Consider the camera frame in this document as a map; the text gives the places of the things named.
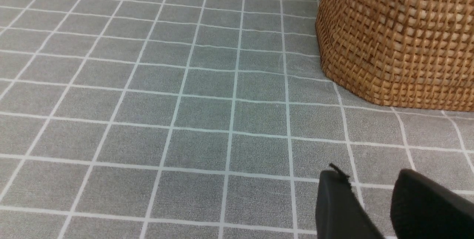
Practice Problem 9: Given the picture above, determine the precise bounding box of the grey checked tablecloth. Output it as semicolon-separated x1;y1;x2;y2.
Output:
0;0;473;239

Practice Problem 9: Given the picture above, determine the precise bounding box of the woven wicker basket green lining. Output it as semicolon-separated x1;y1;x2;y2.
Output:
315;0;474;111

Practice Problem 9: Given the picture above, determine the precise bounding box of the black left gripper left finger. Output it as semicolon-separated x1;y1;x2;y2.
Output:
315;164;384;239

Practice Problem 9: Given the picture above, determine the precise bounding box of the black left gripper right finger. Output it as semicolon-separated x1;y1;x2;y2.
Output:
390;169;474;239

